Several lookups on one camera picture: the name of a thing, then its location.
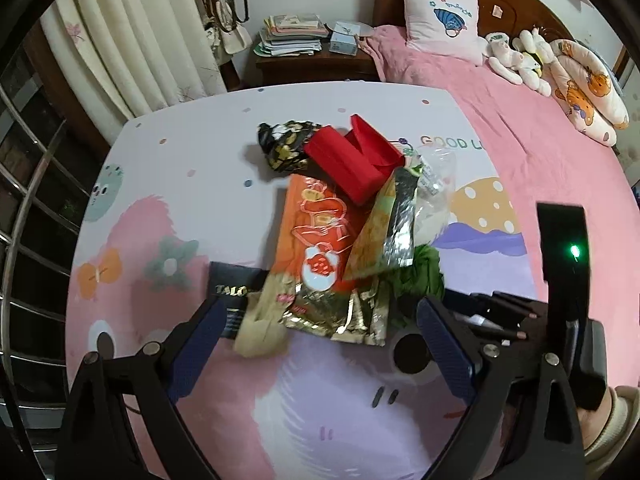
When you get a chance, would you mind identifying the pink blanket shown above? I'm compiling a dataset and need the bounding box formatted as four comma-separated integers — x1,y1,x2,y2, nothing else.
360,25,640,391

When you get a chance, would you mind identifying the cream curtain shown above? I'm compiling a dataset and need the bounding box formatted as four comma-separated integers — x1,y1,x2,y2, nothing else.
40,0,228,121

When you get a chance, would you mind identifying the rolled bear print quilt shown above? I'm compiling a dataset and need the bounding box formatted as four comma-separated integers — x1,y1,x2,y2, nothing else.
542,37,631,147

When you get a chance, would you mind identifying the wooden nightstand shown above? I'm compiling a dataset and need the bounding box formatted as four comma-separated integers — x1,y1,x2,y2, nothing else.
220,35,381,93

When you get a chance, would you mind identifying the stack of books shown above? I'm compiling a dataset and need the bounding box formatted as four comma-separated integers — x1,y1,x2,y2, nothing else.
254,14,331,57

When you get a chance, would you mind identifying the metal window grille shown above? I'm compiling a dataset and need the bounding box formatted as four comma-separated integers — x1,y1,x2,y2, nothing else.
0,45,126,480

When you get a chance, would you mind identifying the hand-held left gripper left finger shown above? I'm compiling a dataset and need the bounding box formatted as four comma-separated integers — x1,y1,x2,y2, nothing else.
57,296,228,480

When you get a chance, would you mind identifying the printed cartoon tablecloth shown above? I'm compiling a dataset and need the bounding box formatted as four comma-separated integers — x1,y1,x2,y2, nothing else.
65,80,551,480

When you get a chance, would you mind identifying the clear plastic bag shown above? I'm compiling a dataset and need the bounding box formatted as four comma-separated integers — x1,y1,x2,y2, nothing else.
410,147,458,246

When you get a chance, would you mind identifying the red cardboard box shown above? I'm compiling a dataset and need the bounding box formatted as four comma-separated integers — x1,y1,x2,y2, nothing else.
303,114,406,207

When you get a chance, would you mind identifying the person's right forearm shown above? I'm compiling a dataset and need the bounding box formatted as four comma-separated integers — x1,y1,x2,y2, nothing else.
575,386,640,468

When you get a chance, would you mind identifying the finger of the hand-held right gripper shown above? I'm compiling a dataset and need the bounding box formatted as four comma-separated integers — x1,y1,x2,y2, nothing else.
470,290,543,322
447,310,526,346

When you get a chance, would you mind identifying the white pink plush toy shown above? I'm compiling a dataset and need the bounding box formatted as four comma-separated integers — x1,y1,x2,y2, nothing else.
484,31,526,83

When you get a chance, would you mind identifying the crumpled green paper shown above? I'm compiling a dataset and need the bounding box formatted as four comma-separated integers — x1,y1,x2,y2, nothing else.
387,244,446,306

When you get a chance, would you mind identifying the green yellow foil packet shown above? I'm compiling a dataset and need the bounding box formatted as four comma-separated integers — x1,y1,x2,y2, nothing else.
342,167,420,281

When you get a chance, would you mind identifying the white yellow plush toy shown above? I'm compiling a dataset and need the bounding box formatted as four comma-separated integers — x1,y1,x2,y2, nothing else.
512,27,556,97

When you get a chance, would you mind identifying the black card box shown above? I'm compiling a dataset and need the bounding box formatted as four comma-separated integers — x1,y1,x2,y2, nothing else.
207,261,271,341

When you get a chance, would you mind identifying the gold foil packet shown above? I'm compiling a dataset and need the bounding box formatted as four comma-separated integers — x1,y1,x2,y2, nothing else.
282,280,393,347

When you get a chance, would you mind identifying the orange snack packet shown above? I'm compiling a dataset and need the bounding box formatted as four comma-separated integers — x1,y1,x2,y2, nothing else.
272,174,373,306

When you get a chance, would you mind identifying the white tote bag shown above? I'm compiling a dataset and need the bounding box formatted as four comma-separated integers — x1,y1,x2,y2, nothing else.
195,0,253,57

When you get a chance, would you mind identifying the black gold wrapper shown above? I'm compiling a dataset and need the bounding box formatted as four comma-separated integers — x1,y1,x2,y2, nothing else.
256,120,323,176

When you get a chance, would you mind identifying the small pale blue box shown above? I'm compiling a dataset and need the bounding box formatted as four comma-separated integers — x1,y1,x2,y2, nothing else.
329,21,362,55

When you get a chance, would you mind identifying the beige paper piece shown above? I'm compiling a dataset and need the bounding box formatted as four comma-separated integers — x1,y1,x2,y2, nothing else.
234,272,291,358

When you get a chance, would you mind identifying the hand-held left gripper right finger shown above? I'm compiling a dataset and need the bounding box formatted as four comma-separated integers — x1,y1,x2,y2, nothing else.
416,296,588,480

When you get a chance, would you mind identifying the pink embroidered pillow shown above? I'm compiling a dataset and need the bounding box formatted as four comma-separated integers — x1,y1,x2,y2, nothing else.
400,0,486,67

